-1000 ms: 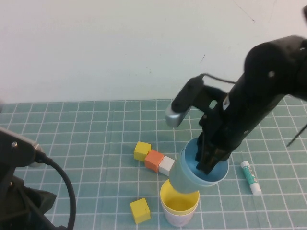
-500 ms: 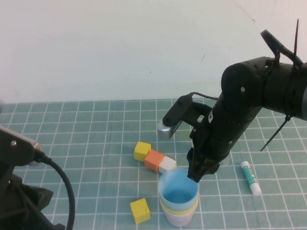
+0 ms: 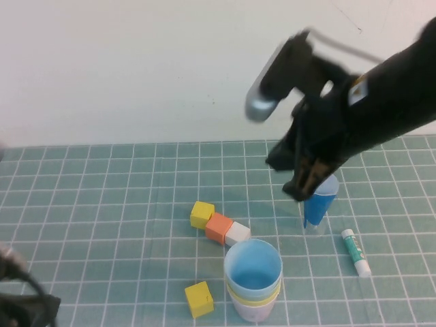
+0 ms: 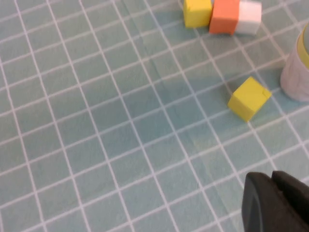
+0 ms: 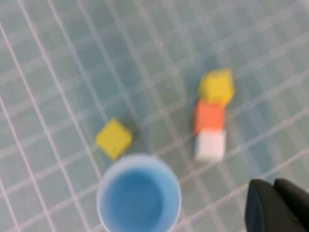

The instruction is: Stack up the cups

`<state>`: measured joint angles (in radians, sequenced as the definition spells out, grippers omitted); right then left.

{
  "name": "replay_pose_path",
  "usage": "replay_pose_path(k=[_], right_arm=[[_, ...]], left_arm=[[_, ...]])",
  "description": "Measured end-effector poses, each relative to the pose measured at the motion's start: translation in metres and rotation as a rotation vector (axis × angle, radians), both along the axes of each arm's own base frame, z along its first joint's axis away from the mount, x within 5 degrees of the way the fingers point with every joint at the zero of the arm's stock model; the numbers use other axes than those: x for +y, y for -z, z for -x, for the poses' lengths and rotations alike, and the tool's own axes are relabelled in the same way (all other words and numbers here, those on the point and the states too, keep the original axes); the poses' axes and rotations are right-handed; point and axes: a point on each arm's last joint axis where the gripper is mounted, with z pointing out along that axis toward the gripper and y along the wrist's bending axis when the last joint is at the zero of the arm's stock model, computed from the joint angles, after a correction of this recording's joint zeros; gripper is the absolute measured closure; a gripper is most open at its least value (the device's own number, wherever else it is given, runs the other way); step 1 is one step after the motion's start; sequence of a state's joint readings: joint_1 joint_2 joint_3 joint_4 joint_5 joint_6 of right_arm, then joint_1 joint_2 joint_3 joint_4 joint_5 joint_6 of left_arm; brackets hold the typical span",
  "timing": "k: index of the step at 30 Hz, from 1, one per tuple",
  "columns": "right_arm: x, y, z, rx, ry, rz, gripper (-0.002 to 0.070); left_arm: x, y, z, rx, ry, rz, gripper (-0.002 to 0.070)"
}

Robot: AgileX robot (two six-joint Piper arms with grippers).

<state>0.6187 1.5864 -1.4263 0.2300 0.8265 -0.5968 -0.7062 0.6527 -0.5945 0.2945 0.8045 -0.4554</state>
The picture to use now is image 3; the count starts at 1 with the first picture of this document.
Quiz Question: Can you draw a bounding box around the white foam cube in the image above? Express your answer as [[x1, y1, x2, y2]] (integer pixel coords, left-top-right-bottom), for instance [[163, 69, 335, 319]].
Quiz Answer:
[[224, 221, 252, 248]]

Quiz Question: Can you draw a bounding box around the yellow foam cube with crack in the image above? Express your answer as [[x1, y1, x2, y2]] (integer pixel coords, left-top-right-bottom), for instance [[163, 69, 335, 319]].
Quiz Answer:
[[184, 281, 215, 320]]

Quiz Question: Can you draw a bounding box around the blue plastic cup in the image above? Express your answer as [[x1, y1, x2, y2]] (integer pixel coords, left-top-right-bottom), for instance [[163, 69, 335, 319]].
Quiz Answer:
[[223, 238, 284, 294]]

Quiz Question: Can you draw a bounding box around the yellow plastic cup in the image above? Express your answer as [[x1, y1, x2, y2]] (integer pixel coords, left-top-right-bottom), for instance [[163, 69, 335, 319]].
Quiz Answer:
[[226, 287, 282, 307]]

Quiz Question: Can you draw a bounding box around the orange foam cube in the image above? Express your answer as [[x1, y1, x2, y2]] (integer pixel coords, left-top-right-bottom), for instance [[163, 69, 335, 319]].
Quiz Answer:
[[205, 213, 234, 245]]

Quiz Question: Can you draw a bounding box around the green grid tablecloth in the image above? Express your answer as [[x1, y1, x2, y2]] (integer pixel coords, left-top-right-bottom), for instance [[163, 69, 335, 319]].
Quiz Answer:
[[0, 134, 436, 327]]

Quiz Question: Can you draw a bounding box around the pink plastic cup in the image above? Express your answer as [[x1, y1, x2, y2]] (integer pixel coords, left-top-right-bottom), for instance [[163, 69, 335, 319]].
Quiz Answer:
[[231, 295, 277, 323]]

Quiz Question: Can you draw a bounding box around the blue paper cone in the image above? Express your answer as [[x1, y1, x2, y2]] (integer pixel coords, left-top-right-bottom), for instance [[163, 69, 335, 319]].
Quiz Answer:
[[302, 175, 340, 228]]

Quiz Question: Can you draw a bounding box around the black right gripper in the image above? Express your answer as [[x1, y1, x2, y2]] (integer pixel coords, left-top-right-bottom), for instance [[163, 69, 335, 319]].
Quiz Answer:
[[265, 95, 352, 201]]

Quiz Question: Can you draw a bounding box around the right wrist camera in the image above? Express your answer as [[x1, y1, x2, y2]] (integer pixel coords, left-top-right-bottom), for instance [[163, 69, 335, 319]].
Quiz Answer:
[[244, 29, 337, 123]]

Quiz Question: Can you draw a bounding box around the green white glue stick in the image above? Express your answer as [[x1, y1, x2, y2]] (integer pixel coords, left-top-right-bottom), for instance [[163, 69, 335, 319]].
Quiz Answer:
[[341, 228, 372, 277]]

